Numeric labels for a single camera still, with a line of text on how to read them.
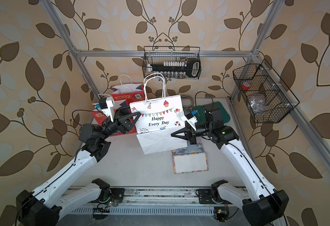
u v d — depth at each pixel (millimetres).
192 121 552
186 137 583
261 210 355
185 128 575
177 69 845
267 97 724
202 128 565
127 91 914
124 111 566
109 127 531
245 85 806
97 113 811
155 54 911
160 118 568
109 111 497
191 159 847
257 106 711
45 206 392
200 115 535
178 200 737
